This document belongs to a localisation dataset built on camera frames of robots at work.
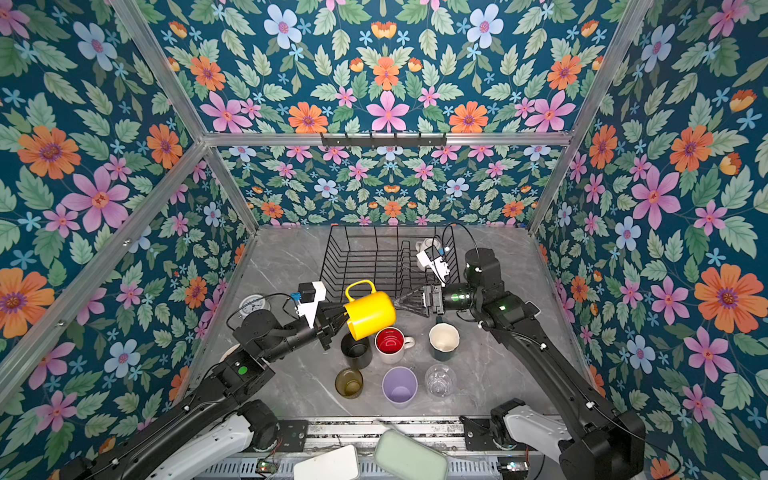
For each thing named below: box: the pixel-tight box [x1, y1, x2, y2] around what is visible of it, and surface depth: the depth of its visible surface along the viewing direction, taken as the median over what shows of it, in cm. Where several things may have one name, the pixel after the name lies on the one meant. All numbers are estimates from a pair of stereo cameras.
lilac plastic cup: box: [382, 366, 419, 409], surface depth 80 cm
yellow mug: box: [344, 280, 397, 341], surface depth 63 cm
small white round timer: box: [239, 294, 271, 318], surface depth 96 cm
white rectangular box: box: [293, 444, 359, 480], surface depth 68 cm
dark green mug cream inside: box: [428, 316, 461, 361], surface depth 83 cm
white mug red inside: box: [374, 326, 415, 365], surface depth 84 cm
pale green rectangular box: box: [374, 429, 448, 480], surface depth 70 cm
